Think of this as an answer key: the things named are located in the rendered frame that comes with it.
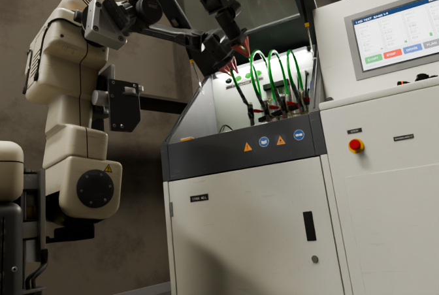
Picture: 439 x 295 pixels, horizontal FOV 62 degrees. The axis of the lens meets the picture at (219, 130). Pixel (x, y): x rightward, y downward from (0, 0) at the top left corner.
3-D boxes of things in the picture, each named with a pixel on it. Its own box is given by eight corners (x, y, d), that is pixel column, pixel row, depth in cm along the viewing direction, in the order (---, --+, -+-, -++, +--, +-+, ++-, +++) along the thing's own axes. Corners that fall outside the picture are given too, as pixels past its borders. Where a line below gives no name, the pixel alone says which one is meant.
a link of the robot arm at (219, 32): (189, 50, 163) (189, 32, 157) (200, 40, 171) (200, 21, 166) (215, 56, 160) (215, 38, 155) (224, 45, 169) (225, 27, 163)
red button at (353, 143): (348, 153, 124) (345, 138, 125) (349, 154, 128) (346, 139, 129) (364, 150, 122) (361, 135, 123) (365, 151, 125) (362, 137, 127)
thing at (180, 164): (170, 180, 157) (167, 143, 161) (176, 181, 161) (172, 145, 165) (315, 155, 132) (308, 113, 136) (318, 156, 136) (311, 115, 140)
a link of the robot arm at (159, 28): (114, 34, 172) (111, 12, 165) (121, 29, 177) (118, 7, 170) (198, 55, 161) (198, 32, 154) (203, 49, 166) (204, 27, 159)
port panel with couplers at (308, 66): (300, 120, 189) (291, 64, 196) (302, 121, 192) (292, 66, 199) (326, 115, 184) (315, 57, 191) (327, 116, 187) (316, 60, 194)
